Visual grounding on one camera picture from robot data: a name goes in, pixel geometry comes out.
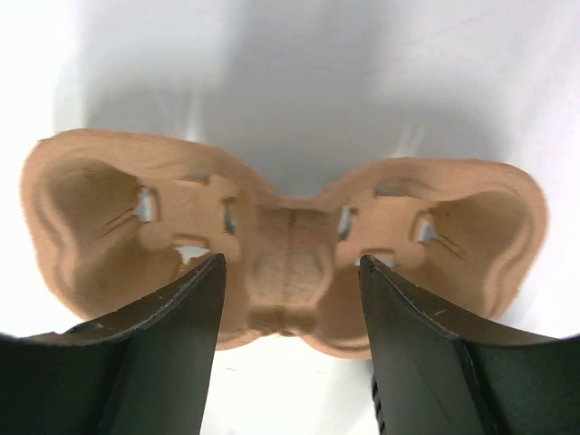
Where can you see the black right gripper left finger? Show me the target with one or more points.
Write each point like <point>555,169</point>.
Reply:
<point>143,369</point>

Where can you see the brown pulp cup carrier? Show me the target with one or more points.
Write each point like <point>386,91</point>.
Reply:
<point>108,213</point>

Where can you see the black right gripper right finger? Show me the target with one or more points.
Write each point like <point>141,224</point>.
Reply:
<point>439,369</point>

